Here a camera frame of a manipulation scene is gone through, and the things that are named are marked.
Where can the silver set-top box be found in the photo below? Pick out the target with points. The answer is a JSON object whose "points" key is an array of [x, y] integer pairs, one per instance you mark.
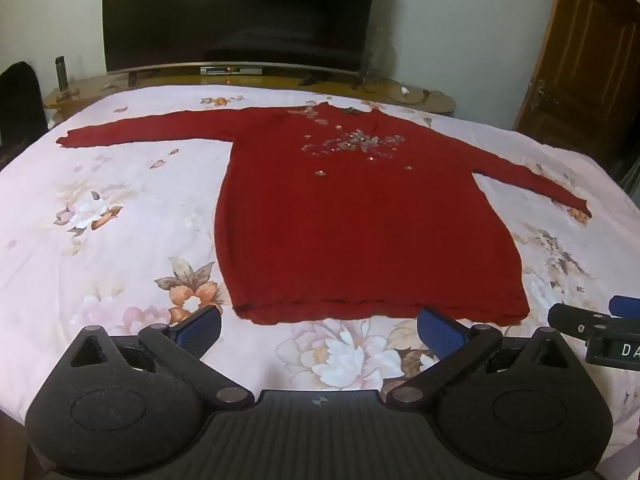
{"points": [[231, 70]]}

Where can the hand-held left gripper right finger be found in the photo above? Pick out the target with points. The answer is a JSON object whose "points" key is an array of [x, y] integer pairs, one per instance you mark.
{"points": [[440, 329]]}

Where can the small white paper scrap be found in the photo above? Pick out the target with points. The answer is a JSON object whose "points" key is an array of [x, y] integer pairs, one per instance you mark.
{"points": [[404, 91]]}

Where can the floral pink bed sheet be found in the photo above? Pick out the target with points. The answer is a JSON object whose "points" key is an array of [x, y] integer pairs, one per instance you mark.
{"points": [[125, 240]]}

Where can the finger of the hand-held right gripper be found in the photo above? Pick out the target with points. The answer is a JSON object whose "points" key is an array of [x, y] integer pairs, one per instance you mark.
{"points": [[580, 319], [626, 306]]}

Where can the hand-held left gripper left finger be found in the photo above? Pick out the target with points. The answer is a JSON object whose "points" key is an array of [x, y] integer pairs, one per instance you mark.
{"points": [[199, 329]]}

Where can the grey upright remote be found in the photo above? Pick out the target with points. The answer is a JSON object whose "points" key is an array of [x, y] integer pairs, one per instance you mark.
{"points": [[61, 74]]}

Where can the black flat television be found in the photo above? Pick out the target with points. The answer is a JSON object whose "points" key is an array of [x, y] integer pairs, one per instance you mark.
{"points": [[240, 10]]}

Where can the brown wooden door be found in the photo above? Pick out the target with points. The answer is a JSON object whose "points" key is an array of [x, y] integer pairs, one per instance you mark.
{"points": [[590, 60]]}

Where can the wooden television stand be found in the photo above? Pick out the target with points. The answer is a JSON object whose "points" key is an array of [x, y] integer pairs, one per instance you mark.
{"points": [[436, 105]]}

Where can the red embellished sweater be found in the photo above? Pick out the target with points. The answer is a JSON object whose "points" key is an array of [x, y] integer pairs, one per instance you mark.
{"points": [[350, 235]]}

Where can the black chair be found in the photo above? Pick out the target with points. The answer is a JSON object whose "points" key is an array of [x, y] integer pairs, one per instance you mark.
{"points": [[20, 105]]}

